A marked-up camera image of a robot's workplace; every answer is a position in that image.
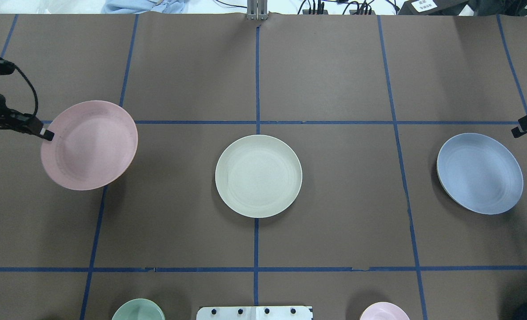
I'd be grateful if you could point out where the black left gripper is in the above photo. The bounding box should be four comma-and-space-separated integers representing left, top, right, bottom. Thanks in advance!
0, 57, 55, 141

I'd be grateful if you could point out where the pink plate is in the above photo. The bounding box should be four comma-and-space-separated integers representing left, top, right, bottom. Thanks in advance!
40, 100, 138, 191

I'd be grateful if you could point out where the light blue plate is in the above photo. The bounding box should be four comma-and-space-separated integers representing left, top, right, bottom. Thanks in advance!
436, 133, 524, 215

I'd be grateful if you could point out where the light blue cloth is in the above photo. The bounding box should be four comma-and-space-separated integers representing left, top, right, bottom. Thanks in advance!
101, 0, 186, 14

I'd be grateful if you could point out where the green bowl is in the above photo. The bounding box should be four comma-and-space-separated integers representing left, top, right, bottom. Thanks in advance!
111, 298, 166, 320

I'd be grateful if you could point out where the cream white plate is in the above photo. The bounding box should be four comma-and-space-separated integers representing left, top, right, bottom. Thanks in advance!
215, 135, 303, 219

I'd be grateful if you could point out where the pink bowl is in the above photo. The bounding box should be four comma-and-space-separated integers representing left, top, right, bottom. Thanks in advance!
359, 302, 410, 320

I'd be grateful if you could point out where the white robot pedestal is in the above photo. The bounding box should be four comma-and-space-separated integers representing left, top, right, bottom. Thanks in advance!
196, 305, 314, 320

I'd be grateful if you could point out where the aluminium frame post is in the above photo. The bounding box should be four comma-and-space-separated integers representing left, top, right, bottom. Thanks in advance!
247, 0, 269, 21

